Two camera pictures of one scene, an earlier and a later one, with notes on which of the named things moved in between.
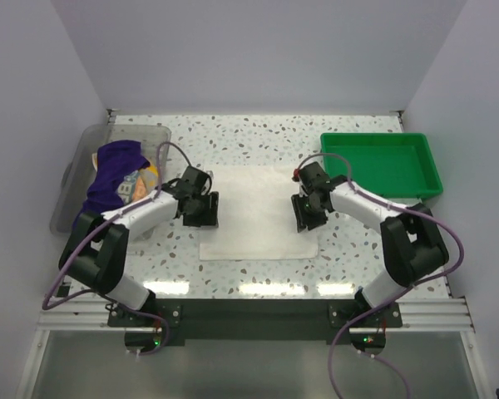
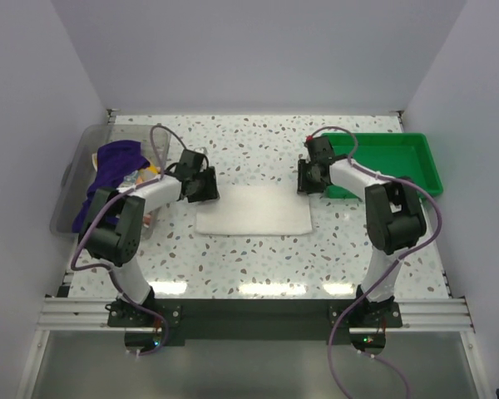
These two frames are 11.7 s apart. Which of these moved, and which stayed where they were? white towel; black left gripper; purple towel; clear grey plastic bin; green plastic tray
Moved: black left gripper; white towel
Stayed: clear grey plastic bin; purple towel; green plastic tray
